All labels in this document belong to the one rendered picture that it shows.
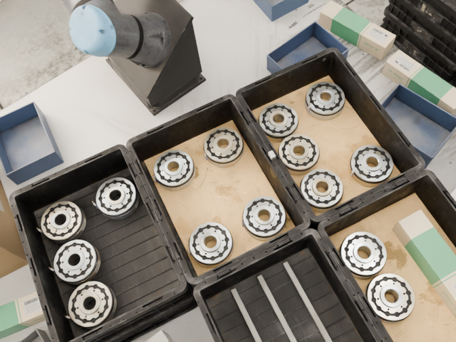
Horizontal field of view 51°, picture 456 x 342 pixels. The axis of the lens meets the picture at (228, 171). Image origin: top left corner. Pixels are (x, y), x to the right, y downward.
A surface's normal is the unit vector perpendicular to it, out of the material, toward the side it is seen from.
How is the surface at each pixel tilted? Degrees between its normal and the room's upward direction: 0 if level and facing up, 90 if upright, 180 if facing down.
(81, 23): 46
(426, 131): 0
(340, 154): 0
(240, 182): 0
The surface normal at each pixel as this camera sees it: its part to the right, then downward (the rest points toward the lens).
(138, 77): -0.59, 0.10
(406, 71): -0.07, -0.43
